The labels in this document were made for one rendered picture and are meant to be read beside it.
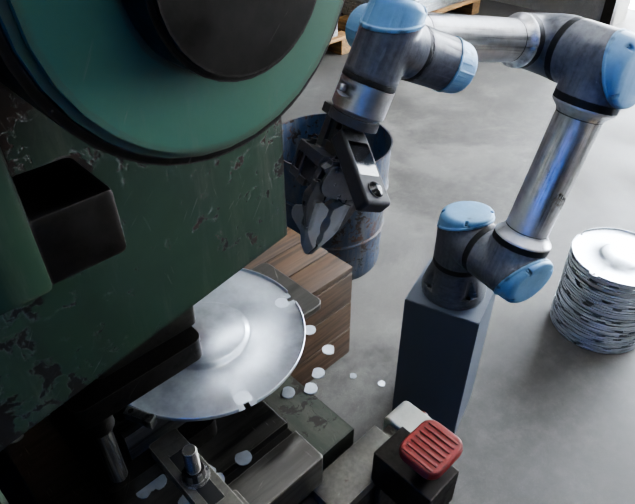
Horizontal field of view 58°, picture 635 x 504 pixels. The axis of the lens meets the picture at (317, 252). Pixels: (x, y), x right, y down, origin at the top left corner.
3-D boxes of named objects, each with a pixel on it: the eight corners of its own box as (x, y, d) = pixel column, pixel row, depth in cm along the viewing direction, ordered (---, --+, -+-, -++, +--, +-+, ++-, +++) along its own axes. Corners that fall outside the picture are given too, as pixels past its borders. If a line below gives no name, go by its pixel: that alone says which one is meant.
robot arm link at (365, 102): (405, 98, 76) (360, 85, 71) (391, 131, 78) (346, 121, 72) (372, 79, 81) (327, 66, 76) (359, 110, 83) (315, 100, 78)
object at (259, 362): (344, 362, 79) (344, 358, 78) (136, 462, 67) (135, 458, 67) (250, 248, 98) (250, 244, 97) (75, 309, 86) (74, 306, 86)
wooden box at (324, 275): (271, 294, 205) (265, 212, 184) (349, 351, 184) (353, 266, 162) (176, 353, 183) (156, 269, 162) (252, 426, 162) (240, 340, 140)
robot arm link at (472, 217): (460, 235, 140) (469, 187, 132) (501, 265, 131) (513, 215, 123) (422, 251, 135) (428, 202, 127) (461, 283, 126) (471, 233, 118)
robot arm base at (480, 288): (434, 261, 148) (438, 230, 142) (492, 280, 142) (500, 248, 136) (412, 297, 137) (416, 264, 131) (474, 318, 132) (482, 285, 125)
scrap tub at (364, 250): (330, 208, 248) (330, 103, 218) (406, 251, 224) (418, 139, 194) (253, 250, 225) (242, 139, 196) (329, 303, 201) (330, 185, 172)
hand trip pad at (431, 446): (423, 447, 79) (429, 413, 74) (460, 476, 75) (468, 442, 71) (389, 480, 75) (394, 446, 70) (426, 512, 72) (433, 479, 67)
